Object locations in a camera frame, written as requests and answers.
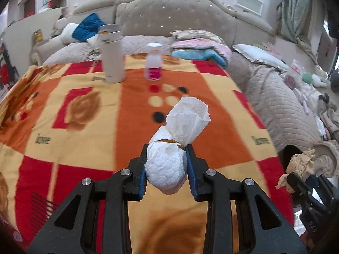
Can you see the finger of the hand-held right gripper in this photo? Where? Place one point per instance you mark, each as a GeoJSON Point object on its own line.
{"type": "Point", "coordinates": [296, 189]}

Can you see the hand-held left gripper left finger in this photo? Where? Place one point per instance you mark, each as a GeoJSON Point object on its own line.
{"type": "Point", "coordinates": [142, 182]}

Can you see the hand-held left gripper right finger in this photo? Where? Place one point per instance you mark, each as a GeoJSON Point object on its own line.
{"type": "Point", "coordinates": [191, 182]}

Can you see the beige cloth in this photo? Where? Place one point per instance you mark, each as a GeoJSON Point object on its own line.
{"type": "Point", "coordinates": [302, 164]}

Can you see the white tissue wad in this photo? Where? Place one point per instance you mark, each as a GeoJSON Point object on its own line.
{"type": "Point", "coordinates": [165, 164]}

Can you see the black round disc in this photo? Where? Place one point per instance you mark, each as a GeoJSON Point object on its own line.
{"type": "Point", "coordinates": [290, 152]}

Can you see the red orange printed blanket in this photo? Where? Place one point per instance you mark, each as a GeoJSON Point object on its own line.
{"type": "Point", "coordinates": [79, 143]}

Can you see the beige quilted bedspread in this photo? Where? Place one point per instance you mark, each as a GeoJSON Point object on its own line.
{"type": "Point", "coordinates": [278, 105]}

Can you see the green white plush toy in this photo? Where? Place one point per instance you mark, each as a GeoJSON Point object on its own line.
{"type": "Point", "coordinates": [308, 78]}

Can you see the white pill bottle pink label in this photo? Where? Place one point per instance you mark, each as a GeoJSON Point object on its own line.
{"type": "Point", "coordinates": [153, 70]}

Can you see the dark fur-trimmed jacket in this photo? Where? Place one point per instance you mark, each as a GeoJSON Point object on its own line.
{"type": "Point", "coordinates": [335, 83]}

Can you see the light blue folded blanket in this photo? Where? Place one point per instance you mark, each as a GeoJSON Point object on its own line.
{"type": "Point", "coordinates": [196, 55]}

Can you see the white thermos bottle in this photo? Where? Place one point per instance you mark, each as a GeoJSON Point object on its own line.
{"type": "Point", "coordinates": [112, 58]}

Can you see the stack of folded blankets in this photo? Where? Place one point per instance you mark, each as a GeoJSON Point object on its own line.
{"type": "Point", "coordinates": [204, 45]}

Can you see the white ruffled pillow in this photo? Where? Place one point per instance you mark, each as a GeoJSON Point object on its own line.
{"type": "Point", "coordinates": [257, 54]}

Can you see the floral beige cushion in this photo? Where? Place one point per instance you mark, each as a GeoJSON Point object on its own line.
{"type": "Point", "coordinates": [193, 35]}

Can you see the blue jacket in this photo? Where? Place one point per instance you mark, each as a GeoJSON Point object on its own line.
{"type": "Point", "coordinates": [87, 27]}

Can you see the white soft pillow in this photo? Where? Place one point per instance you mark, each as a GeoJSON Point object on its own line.
{"type": "Point", "coordinates": [68, 31]}

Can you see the beige tufted headboard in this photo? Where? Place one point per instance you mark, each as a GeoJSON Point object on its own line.
{"type": "Point", "coordinates": [172, 13]}

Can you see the green patterned curtain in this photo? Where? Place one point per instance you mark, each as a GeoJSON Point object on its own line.
{"type": "Point", "coordinates": [296, 10]}

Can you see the yellow jar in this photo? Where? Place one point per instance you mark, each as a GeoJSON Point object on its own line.
{"type": "Point", "coordinates": [38, 35]}

